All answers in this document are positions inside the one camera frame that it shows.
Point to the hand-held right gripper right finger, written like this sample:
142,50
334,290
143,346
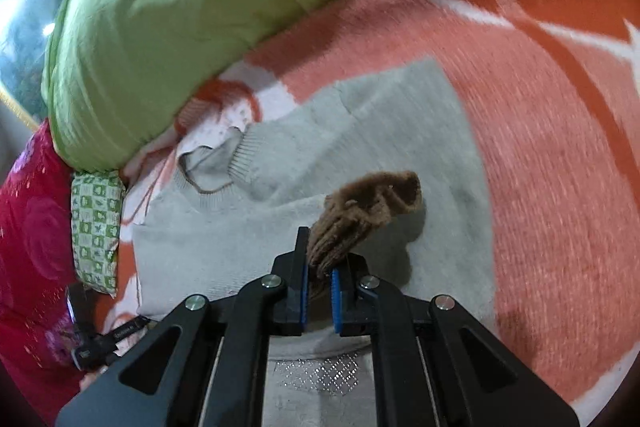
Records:
336,302

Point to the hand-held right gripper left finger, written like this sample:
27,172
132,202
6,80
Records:
303,279

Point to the brown knit sock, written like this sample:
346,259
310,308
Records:
357,217

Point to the grey knit sweater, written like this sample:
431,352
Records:
350,142

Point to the green white patterned pillow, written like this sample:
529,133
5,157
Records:
96,229

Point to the red floral pillow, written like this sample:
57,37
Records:
32,247

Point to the orange white floral blanket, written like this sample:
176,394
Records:
540,132

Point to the green quilt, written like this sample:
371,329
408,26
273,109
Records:
200,17

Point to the gold framed picture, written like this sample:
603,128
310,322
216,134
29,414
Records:
22,32

